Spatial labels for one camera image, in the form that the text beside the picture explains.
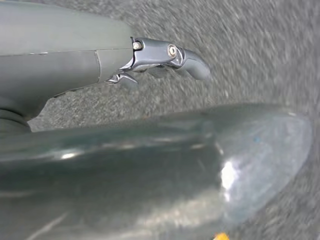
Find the grey robot body shell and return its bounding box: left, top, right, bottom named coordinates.
left=0, top=103, right=313, bottom=240

